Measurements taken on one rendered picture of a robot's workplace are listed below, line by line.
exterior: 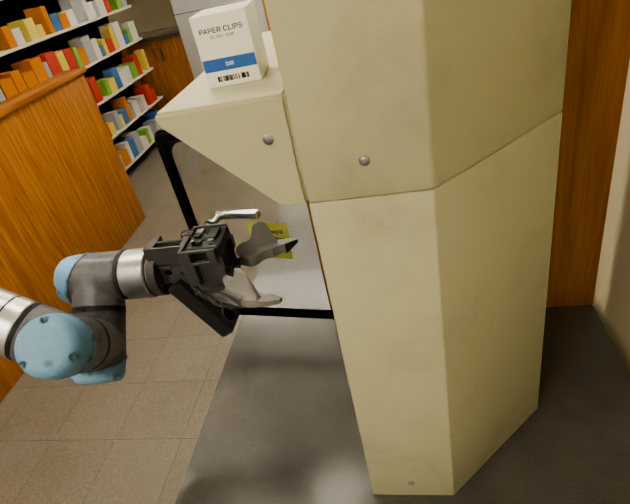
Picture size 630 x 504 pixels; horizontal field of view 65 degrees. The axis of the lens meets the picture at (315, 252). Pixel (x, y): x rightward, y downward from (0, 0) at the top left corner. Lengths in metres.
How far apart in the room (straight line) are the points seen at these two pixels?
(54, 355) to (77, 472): 1.74
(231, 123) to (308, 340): 0.64
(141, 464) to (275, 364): 1.33
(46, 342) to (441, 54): 0.51
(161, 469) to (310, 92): 1.90
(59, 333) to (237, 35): 0.38
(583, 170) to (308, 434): 0.61
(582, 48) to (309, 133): 0.50
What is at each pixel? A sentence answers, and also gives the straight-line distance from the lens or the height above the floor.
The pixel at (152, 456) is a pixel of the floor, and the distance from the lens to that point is 2.23.
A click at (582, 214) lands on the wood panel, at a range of 0.93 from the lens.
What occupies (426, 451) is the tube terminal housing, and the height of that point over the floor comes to 1.04.
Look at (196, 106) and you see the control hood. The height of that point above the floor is 1.51.
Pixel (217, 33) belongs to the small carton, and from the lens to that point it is 0.47.
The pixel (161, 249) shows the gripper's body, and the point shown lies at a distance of 0.72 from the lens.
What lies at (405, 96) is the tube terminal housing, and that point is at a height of 1.49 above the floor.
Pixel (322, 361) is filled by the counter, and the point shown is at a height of 0.94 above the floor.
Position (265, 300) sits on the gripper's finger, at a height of 1.23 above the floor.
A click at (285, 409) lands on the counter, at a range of 0.90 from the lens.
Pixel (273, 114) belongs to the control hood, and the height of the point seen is 1.50.
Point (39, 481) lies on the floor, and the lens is 2.44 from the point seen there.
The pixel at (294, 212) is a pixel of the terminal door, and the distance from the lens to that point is 0.83.
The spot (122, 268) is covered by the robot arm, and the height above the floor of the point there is 1.27.
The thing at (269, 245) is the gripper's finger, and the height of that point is 1.23.
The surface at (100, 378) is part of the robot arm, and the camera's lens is 0.78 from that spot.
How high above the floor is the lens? 1.61
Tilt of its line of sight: 33 degrees down
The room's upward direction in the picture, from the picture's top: 13 degrees counter-clockwise
